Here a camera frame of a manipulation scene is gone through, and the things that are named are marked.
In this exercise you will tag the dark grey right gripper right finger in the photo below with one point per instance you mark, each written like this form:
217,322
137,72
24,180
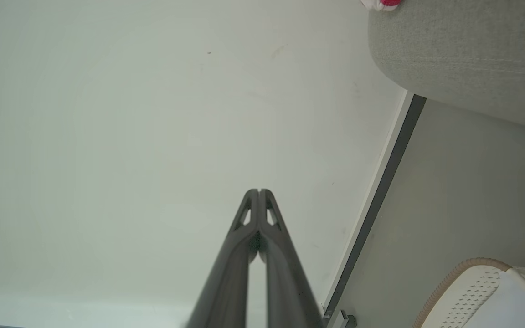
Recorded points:
285,282

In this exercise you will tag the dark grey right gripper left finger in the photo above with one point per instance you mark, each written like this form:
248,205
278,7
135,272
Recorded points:
230,273

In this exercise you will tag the red and white fleece garment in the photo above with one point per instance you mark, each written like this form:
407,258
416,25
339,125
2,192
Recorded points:
383,3

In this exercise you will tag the white laundry basket tan rim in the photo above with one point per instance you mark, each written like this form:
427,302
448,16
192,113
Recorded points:
486,296

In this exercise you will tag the grey and white baseboard strip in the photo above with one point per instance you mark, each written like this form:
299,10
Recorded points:
381,196

